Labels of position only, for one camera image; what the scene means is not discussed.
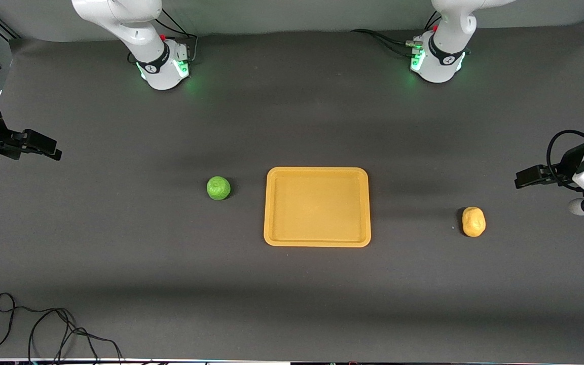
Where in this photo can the yellow potato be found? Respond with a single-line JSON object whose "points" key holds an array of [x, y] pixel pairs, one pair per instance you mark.
{"points": [[474, 222]]}

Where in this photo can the green apple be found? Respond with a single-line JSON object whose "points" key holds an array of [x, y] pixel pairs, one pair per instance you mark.
{"points": [[218, 188]]}

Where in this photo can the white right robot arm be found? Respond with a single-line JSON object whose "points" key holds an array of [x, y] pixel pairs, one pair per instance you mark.
{"points": [[135, 30]]}

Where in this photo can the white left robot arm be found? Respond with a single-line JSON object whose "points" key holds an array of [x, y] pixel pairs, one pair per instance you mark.
{"points": [[449, 30]]}

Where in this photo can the yellow plastic tray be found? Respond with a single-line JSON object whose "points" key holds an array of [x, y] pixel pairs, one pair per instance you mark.
{"points": [[317, 208]]}

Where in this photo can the dark grey table mat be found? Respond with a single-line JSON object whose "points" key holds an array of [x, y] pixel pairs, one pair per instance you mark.
{"points": [[292, 294]]}

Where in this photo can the aluminium frame rail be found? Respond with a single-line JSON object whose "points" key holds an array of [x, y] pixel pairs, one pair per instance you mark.
{"points": [[8, 29]]}

